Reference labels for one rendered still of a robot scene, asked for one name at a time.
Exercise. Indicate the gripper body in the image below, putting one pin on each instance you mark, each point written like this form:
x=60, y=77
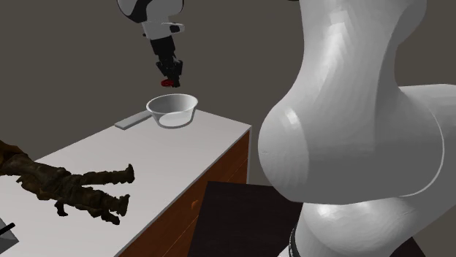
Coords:
x=164, y=50

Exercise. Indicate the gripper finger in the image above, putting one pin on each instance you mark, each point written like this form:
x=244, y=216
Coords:
x=163, y=72
x=177, y=74

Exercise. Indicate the small red object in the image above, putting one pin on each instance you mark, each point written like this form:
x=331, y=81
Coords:
x=166, y=83

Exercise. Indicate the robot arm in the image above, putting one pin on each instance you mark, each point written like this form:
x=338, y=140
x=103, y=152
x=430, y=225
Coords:
x=342, y=135

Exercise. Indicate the white-topped brown chest of drawers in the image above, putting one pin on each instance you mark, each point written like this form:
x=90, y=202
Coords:
x=156, y=153

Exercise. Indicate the camouflage soldier figure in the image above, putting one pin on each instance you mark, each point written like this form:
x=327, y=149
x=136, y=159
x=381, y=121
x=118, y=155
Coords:
x=67, y=185

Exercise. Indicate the grey object with black stick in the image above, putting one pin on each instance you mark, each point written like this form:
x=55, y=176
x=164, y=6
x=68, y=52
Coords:
x=6, y=236

